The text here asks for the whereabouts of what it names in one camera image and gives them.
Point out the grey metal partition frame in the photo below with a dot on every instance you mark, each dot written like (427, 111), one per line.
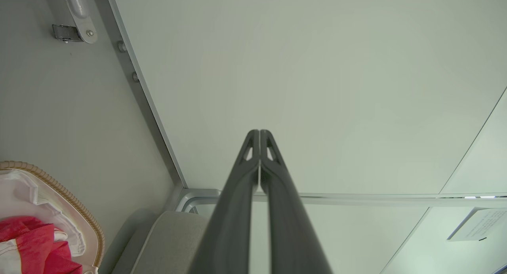
(190, 196)

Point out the red shirt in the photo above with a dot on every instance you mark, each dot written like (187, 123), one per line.
(33, 234)

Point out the white printed paper sign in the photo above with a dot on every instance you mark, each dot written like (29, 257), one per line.
(483, 224)

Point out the silver bolt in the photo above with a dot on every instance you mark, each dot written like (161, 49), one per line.
(122, 46)
(135, 77)

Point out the white laundry basket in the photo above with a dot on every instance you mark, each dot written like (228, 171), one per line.
(80, 206)

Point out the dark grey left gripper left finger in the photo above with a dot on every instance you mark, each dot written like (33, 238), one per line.
(231, 226)

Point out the grey fabric sofa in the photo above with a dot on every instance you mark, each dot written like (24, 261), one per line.
(170, 242)

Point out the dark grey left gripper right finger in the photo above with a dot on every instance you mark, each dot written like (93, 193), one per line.
(291, 230)

